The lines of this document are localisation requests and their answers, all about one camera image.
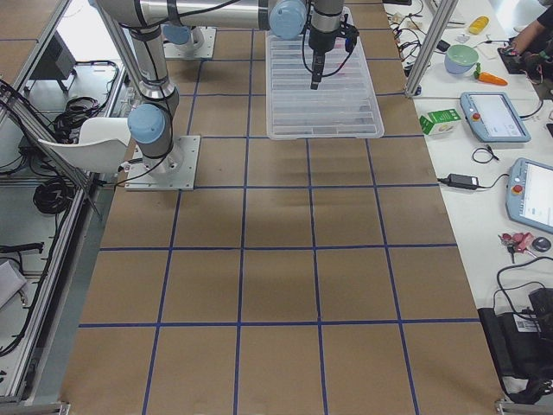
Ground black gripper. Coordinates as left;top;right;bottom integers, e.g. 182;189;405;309
308;15;359;90

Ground clear plastic box lid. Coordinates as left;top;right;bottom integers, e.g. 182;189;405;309
265;34;385;140

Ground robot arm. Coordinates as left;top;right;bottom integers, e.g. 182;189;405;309
96;1;359;178

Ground green bowl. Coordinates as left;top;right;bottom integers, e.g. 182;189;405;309
444;44;479;74

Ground green white carton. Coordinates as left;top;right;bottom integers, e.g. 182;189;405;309
419;108;461;136

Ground yellow toy corn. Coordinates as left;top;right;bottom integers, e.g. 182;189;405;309
467;16;489;35

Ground toy carrot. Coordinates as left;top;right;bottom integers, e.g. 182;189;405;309
473;62;508;86

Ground teach pendant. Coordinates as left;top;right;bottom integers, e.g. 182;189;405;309
505;158;552;233
460;92;531;144

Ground black power adapter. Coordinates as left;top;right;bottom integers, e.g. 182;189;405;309
437;173;480;190

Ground white chair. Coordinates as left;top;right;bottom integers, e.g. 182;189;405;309
38;118;130;173

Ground red keys bundle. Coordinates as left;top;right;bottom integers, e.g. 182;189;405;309
498;233;534;264

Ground black bag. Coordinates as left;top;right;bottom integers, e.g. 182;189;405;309
478;288;552;405

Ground aluminium frame post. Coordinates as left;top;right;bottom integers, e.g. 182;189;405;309
404;0;458;98

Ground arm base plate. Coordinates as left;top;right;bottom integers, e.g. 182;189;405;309
124;136;200;191

